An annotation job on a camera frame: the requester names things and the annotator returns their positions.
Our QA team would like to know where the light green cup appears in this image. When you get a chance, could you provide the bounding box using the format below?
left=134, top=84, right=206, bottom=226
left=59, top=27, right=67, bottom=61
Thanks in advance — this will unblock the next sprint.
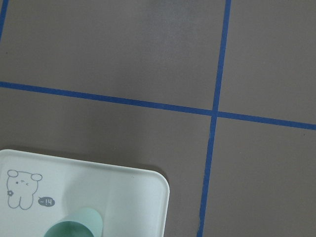
left=43, top=207, right=103, bottom=237

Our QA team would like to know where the white cartoon serving tray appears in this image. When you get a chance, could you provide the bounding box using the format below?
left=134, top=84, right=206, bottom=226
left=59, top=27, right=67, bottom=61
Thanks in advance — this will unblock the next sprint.
left=0, top=150, right=170, bottom=237

